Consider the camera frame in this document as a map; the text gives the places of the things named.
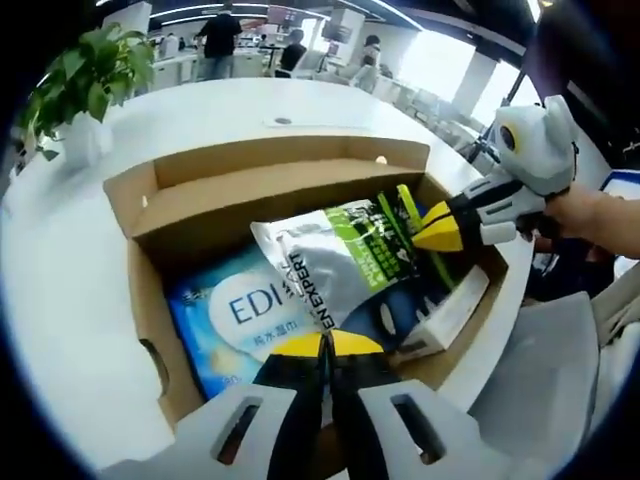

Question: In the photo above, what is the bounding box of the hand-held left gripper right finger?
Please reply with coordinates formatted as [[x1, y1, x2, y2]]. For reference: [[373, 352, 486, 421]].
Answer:
[[327, 329, 494, 480]]

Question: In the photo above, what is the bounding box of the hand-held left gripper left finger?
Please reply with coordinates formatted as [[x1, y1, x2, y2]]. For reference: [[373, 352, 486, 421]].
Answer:
[[99, 332, 326, 480]]

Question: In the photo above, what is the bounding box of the light blue wet wipes pack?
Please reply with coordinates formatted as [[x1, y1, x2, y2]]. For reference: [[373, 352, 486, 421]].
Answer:
[[167, 249, 336, 401]]

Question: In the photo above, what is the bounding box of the silver green soft pouch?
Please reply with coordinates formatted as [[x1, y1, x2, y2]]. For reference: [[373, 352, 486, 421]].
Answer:
[[249, 183, 459, 335]]

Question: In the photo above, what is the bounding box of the brown cardboard shoe box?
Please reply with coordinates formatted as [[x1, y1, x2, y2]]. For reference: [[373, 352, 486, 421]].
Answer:
[[102, 134, 510, 471]]

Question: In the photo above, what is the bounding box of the person's right hand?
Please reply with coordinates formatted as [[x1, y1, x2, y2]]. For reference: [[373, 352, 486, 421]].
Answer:
[[517, 188, 594, 244]]

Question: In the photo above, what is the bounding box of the small white carton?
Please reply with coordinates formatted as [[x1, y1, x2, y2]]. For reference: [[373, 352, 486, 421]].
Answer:
[[399, 264, 490, 354]]

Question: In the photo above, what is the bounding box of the blue white banner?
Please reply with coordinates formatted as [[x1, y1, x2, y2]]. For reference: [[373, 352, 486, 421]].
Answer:
[[599, 171, 640, 201]]

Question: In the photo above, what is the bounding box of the grey chair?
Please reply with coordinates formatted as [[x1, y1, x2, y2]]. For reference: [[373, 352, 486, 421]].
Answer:
[[469, 292, 606, 480]]

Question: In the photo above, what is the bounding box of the green potted plant white pot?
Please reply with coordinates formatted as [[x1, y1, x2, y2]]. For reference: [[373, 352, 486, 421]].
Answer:
[[22, 22, 156, 162]]

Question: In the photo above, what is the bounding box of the dark wall monitor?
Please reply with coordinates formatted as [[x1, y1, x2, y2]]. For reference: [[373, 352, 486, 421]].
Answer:
[[322, 19, 354, 44]]

